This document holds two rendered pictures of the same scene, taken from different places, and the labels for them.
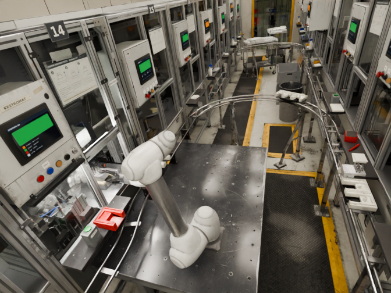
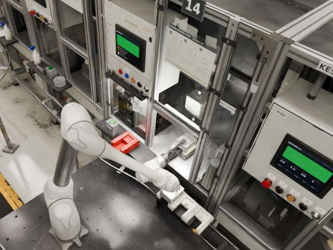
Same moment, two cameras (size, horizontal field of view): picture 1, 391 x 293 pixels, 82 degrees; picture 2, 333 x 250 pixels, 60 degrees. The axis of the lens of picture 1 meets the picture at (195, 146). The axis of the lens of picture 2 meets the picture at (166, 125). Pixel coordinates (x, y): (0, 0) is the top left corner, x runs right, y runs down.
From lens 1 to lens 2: 1.83 m
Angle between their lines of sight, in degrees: 77
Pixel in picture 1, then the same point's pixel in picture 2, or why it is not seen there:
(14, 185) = (110, 57)
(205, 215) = (57, 206)
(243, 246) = not seen: outside the picture
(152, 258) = (89, 180)
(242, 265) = (20, 241)
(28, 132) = (124, 42)
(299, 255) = not seen: outside the picture
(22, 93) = (137, 22)
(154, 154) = (65, 122)
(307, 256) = not seen: outside the picture
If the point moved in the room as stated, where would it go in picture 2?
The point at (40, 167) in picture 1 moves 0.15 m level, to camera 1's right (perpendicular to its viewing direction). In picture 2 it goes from (124, 67) to (112, 79)
